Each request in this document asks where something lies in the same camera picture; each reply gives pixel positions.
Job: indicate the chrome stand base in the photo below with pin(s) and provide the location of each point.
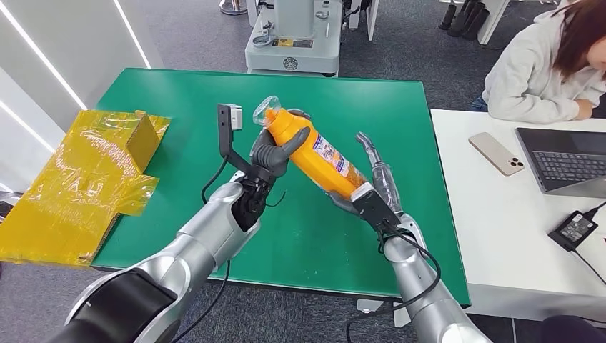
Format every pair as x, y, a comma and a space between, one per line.
233, 8

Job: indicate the white background desk panel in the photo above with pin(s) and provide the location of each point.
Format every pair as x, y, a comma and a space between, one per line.
490, 21

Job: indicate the black chair legs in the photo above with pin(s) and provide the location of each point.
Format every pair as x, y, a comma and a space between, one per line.
466, 19

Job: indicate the white furniture leg panel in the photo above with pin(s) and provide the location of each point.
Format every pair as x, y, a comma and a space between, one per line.
370, 19

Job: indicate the grey machine base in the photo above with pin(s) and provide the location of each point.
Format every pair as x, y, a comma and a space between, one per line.
293, 52

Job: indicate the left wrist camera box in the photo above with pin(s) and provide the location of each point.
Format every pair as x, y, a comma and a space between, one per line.
225, 132

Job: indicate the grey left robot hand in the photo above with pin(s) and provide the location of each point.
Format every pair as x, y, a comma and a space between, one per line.
270, 156

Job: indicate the white table foot bracket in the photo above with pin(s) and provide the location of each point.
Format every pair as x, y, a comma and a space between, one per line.
369, 306
401, 318

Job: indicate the person's right hand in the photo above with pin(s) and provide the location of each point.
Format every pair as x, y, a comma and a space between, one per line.
584, 110

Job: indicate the person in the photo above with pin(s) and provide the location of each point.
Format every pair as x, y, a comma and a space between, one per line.
530, 80

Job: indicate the yellow taped cardboard box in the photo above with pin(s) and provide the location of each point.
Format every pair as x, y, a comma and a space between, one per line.
71, 199

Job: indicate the black power adapter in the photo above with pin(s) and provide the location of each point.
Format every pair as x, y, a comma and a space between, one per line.
573, 230

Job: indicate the black chair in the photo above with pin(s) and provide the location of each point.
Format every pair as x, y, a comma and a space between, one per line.
573, 331

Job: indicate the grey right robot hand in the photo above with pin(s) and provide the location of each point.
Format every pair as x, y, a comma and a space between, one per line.
386, 182

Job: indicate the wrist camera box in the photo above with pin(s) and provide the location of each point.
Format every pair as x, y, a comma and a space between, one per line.
225, 132
374, 208

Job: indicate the beige smartphone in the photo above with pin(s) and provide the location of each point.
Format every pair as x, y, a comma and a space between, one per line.
495, 154

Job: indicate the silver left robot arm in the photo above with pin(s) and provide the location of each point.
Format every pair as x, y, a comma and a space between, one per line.
189, 255

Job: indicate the orange plastic bottle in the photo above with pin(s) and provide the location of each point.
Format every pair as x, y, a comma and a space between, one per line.
312, 151

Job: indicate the grey laptop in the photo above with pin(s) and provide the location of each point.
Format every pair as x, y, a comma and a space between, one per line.
563, 161

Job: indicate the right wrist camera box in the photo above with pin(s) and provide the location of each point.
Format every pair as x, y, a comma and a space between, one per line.
374, 208

